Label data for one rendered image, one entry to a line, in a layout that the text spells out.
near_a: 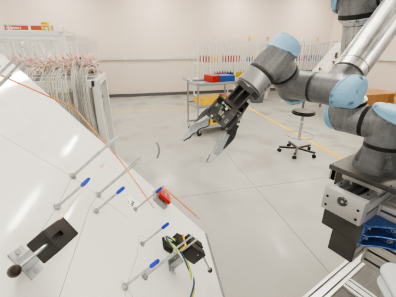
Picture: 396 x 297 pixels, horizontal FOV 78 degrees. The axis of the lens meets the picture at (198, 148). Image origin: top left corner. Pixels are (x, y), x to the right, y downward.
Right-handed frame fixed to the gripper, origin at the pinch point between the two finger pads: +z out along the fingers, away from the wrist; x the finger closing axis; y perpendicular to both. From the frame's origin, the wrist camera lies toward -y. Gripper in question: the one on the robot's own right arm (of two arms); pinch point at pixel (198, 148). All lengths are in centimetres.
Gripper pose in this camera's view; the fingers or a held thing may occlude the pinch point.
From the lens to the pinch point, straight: 66.3
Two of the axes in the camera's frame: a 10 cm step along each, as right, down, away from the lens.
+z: -6.5, 7.5, 1.0
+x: 7.4, 6.6, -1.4
